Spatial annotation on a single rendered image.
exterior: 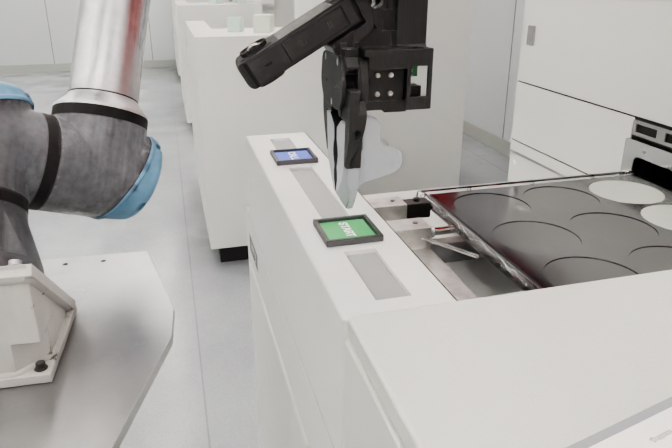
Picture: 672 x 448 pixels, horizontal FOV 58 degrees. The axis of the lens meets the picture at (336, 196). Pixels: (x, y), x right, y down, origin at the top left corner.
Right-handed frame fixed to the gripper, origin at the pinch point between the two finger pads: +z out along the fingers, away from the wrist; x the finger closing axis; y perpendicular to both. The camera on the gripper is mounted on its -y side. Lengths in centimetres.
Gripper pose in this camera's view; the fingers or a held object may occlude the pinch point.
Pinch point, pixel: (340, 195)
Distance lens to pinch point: 57.6
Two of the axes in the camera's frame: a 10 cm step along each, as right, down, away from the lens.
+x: -2.6, -3.3, 9.1
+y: 9.7, -0.9, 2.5
